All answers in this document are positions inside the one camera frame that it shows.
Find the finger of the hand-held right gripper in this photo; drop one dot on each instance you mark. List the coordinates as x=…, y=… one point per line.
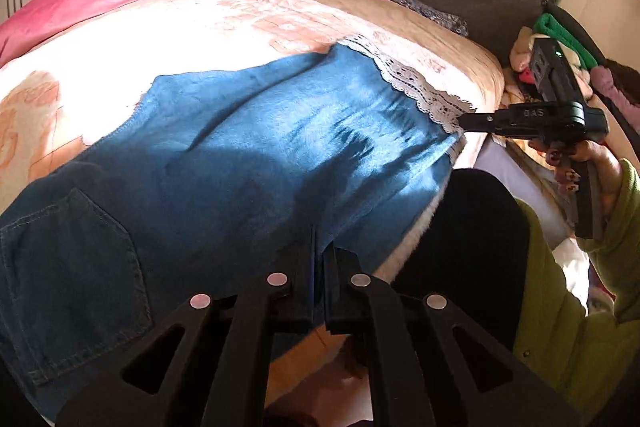
x=482, y=122

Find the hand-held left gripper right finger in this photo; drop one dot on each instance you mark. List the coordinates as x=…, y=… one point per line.
x=330, y=279

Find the person's leg black trousers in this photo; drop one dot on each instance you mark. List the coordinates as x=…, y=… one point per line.
x=465, y=247

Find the blue patterned cloth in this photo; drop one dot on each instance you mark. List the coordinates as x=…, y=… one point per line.
x=437, y=17

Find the cream orange printed blanket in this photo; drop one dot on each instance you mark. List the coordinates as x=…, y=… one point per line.
x=210, y=27

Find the person's right hand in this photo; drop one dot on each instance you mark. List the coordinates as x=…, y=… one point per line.
x=607, y=172

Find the blue denim jeans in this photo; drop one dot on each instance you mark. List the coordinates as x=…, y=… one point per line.
x=240, y=147

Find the person's green jacket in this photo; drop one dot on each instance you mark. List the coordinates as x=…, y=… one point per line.
x=565, y=342

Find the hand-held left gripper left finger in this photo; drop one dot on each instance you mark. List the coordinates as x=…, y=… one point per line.
x=311, y=259

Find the person's right forearm green sleeve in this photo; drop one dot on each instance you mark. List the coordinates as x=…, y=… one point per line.
x=620, y=252

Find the green folded cloth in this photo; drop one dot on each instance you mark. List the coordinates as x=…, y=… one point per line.
x=560, y=32

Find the pile of mixed clothes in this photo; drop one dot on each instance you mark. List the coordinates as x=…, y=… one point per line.
x=520, y=62

